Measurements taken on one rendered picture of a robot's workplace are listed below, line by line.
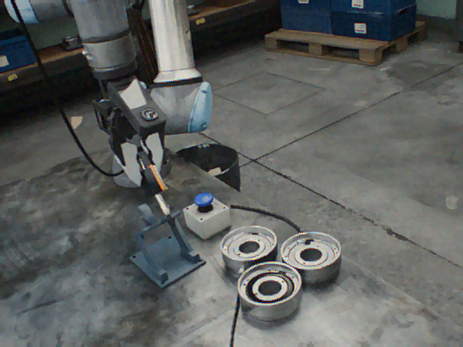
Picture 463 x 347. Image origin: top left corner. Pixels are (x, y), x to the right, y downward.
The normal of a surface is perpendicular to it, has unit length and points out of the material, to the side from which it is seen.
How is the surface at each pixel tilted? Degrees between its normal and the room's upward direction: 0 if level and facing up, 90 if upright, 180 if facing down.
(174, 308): 0
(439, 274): 0
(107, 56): 90
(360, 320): 0
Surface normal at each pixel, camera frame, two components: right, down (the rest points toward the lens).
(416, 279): -0.15, -0.86
